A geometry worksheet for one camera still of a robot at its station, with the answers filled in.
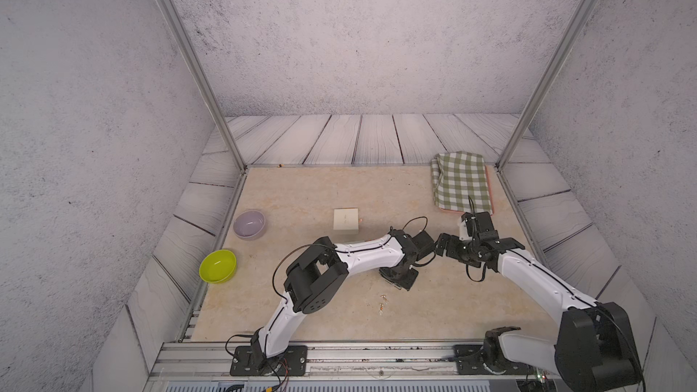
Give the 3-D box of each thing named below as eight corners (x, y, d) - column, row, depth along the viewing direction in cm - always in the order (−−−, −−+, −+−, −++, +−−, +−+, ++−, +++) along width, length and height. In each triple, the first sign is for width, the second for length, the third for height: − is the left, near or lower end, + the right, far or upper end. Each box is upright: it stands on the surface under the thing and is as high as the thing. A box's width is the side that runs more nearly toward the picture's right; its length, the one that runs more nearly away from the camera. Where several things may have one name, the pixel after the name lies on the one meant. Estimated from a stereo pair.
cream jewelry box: (333, 230, 102) (332, 224, 99) (334, 213, 107) (333, 208, 104) (359, 229, 102) (358, 224, 99) (358, 213, 107) (358, 208, 104)
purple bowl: (232, 243, 98) (227, 235, 95) (240, 218, 105) (235, 211, 101) (263, 242, 98) (259, 235, 95) (269, 218, 105) (266, 210, 101)
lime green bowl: (199, 285, 88) (194, 280, 85) (211, 255, 95) (206, 250, 92) (234, 285, 88) (229, 280, 85) (242, 255, 95) (238, 249, 92)
